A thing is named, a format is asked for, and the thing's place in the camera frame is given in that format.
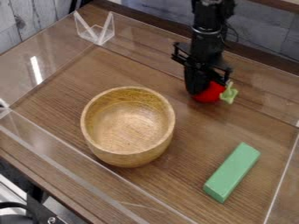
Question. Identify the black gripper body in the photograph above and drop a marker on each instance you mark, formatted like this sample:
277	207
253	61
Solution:
214	64

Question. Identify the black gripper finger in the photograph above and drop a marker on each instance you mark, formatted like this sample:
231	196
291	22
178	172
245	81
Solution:
193	80
205	80

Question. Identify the red plush fruit green leaves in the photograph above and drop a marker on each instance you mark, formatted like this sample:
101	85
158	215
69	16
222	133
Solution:
217	93

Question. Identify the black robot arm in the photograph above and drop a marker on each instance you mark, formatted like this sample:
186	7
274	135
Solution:
202	55

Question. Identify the wooden bowl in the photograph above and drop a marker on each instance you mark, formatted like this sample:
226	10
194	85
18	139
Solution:
127	124

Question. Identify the green rectangular block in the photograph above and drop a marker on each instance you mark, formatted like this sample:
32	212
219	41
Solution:
226	178

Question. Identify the clear acrylic tray enclosure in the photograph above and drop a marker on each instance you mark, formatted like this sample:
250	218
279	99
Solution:
50	77

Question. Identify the black metal bracket with cable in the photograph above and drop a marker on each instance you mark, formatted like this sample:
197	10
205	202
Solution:
35	212

